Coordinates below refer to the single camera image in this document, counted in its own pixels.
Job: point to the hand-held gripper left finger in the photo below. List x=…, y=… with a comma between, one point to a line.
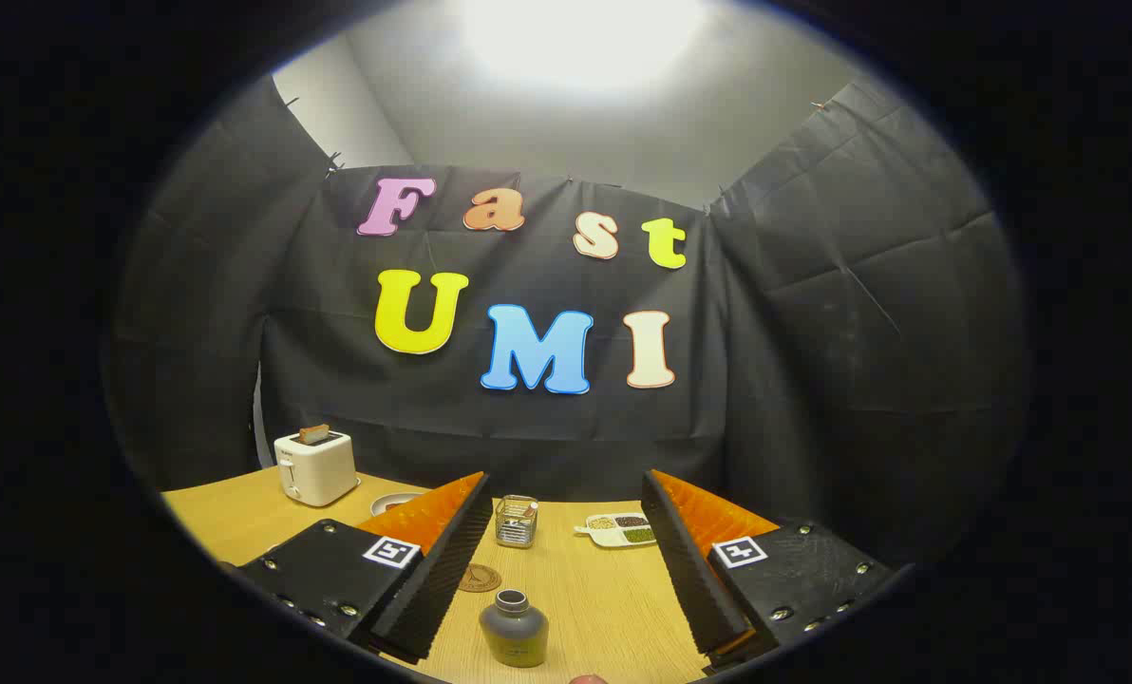
x=443, y=579

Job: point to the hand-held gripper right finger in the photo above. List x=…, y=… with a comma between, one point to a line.
x=694, y=579

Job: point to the round cork coaster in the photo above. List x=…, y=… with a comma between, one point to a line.
x=482, y=578

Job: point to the silver bottle with green label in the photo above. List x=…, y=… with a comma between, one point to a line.
x=514, y=632

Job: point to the green beans pile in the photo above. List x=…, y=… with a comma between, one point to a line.
x=639, y=536

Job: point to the dark red beans pile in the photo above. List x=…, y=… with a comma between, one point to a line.
x=632, y=522

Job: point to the white divided dish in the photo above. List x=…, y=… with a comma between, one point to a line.
x=613, y=536

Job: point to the white round plate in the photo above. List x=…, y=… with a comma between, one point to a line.
x=393, y=501

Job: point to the wooden table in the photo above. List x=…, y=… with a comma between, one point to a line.
x=594, y=598

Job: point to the white toaster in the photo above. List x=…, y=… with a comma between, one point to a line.
x=319, y=470

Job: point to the toast slice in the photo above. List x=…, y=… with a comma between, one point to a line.
x=314, y=434

